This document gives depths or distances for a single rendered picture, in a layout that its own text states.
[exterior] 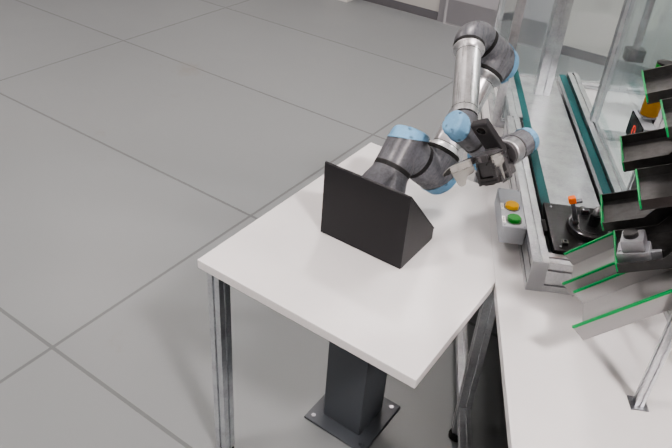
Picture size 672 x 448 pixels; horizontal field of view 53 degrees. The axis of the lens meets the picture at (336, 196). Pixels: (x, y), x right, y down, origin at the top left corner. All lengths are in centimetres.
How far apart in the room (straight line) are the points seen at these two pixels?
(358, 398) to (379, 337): 75
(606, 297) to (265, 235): 94
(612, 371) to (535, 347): 18
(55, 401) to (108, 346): 31
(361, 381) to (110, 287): 134
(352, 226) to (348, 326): 34
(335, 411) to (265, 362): 40
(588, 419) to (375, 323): 54
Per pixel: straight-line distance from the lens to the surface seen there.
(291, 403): 268
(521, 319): 185
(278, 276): 186
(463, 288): 190
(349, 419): 255
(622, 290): 172
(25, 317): 316
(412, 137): 199
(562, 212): 211
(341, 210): 194
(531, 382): 170
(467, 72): 201
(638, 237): 153
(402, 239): 186
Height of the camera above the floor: 206
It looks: 33 degrees down
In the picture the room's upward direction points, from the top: 4 degrees clockwise
